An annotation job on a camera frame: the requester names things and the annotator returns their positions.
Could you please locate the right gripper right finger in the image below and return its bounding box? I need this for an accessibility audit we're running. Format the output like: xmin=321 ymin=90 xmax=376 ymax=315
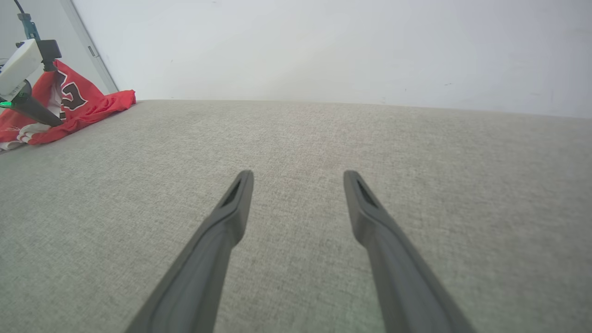
xmin=343 ymin=170 xmax=477 ymax=333

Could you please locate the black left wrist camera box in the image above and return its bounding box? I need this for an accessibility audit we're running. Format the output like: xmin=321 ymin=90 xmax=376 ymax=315
xmin=36 ymin=39 xmax=62 ymax=73

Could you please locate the grey metal wall strip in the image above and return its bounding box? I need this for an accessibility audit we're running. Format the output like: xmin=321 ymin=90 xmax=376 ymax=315
xmin=59 ymin=0 xmax=120 ymax=93

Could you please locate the red and white jersey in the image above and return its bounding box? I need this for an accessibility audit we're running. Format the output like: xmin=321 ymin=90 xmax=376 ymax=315
xmin=0 ymin=59 xmax=136 ymax=151

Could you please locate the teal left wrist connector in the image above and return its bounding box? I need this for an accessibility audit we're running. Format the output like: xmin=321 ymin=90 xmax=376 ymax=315
xmin=18 ymin=12 xmax=41 ymax=41

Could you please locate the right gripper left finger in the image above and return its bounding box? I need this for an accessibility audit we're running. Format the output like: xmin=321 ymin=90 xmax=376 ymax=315
xmin=125 ymin=170 xmax=254 ymax=333

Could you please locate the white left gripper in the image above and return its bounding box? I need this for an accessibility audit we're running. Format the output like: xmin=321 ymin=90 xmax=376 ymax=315
xmin=0 ymin=38 xmax=63 ymax=127

